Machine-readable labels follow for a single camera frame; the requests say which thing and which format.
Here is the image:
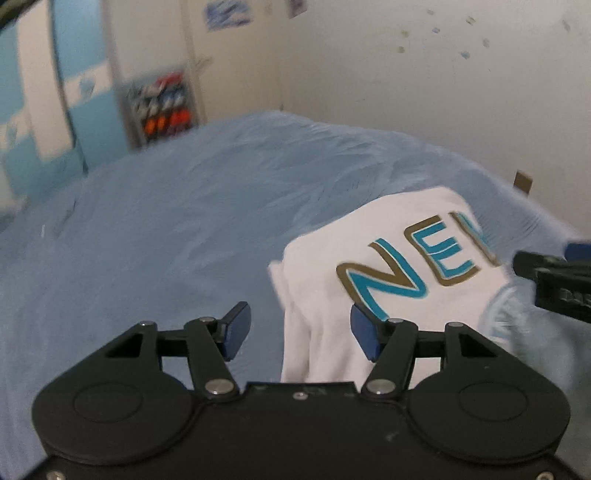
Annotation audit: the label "white sweatshirt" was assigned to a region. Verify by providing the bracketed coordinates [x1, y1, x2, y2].
[269, 187, 509, 385]

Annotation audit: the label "cream bedroom door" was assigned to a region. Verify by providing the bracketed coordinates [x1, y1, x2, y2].
[180, 1, 283, 123]

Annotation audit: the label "blue textured bedspread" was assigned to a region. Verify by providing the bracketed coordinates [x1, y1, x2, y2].
[1, 111, 582, 479]

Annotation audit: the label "shoe rack with shoes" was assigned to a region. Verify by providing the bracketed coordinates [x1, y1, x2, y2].
[122, 67, 200, 148]

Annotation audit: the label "blue white wardrobe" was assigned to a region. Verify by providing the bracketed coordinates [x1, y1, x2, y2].
[1, 1, 129, 210]

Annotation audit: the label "blue poster on door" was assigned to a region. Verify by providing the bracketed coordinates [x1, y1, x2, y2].
[204, 0, 252, 31]

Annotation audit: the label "brown wall socket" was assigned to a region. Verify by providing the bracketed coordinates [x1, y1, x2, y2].
[513, 170, 533, 196]

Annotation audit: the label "butterfly wall stickers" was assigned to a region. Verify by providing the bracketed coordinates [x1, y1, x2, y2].
[397, 1, 579, 59]

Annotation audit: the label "anime poster on wall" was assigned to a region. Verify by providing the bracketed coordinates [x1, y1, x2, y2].
[287, 0, 308, 19]

